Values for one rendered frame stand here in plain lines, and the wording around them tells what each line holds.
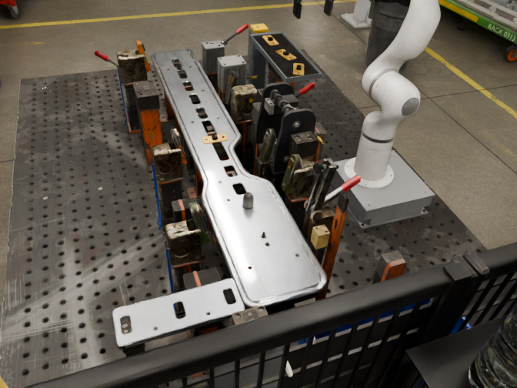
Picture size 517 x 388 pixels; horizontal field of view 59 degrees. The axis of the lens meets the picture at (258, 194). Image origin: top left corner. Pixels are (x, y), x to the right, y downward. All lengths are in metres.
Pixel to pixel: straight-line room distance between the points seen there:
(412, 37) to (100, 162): 1.28
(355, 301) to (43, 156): 1.79
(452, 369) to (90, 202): 1.48
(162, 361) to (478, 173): 3.17
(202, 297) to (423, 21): 1.02
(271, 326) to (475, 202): 2.83
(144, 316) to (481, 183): 2.67
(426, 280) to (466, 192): 2.77
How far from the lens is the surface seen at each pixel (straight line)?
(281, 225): 1.26
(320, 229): 1.18
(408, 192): 1.78
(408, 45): 1.54
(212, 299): 1.10
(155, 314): 1.09
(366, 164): 1.73
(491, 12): 5.42
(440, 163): 3.42
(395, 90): 1.54
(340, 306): 0.44
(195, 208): 1.14
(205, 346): 0.41
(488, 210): 3.17
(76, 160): 2.04
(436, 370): 0.58
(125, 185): 1.87
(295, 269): 1.17
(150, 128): 1.83
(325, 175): 1.14
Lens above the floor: 1.90
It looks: 42 degrees down
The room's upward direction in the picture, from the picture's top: 4 degrees clockwise
